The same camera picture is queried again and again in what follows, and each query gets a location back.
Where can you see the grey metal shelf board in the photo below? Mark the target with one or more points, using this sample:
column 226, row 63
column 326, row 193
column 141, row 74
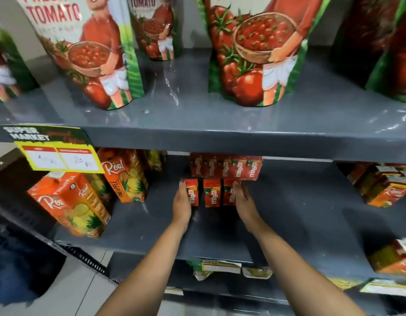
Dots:
column 229, row 287
column 189, row 108
column 305, row 207

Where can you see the person's left fingers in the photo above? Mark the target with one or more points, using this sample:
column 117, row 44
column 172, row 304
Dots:
column 182, row 193

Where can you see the yellow shelf price label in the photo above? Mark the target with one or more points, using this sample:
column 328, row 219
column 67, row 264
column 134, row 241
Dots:
column 387, row 287
column 257, row 273
column 221, row 267
column 344, row 283

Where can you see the person's left hand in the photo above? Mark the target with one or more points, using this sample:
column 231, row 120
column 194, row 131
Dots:
column 181, row 207

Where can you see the tomato ketchup pouch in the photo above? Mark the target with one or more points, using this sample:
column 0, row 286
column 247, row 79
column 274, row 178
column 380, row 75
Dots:
column 156, row 26
column 91, row 52
column 380, row 46
column 252, row 52
column 5, row 69

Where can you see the person's right forearm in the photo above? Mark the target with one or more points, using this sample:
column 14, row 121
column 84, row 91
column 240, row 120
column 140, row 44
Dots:
column 298, row 276

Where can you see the dark blue fabric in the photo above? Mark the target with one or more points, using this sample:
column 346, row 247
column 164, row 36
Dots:
column 21, row 263

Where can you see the orange pineapple juice carton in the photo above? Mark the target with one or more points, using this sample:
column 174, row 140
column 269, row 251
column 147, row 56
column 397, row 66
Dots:
column 71, row 204
column 155, row 159
column 125, row 177
column 102, row 187

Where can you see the person's right hand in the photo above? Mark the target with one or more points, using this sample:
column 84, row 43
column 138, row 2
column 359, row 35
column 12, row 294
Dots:
column 246, row 208

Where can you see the row of red juice boxes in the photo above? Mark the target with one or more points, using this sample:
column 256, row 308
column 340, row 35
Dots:
column 235, row 167

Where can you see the black perforated shelf bracket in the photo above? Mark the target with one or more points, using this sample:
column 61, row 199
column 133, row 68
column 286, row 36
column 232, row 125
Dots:
column 87, row 261

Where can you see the small red juice box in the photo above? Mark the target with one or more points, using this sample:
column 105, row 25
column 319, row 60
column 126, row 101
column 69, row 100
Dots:
column 212, row 193
column 228, row 194
column 193, row 192

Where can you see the person's left forearm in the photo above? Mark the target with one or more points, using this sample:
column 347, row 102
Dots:
column 147, row 276

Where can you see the person's right fingers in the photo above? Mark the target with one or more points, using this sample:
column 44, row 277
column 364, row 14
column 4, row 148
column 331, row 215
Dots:
column 239, row 194

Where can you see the small white shelf label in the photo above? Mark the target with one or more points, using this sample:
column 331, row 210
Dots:
column 174, row 290

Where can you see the yellow and black price tag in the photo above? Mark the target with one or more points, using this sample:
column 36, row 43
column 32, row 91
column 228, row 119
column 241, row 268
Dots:
column 58, row 154

